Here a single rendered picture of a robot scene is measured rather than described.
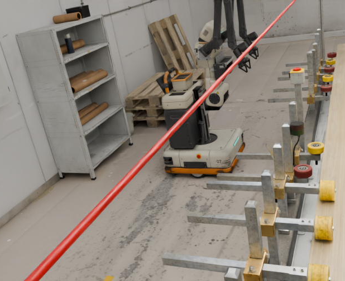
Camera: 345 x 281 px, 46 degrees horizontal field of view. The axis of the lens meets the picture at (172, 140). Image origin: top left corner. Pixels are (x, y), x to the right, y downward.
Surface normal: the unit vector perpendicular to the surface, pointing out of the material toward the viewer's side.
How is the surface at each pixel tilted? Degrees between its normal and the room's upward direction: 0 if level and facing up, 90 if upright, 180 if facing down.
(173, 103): 90
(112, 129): 90
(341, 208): 0
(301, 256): 0
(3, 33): 90
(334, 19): 90
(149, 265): 0
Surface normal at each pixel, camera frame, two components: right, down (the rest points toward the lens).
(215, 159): -0.36, 0.41
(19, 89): 0.91, 0.00
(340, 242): -0.17, -0.91
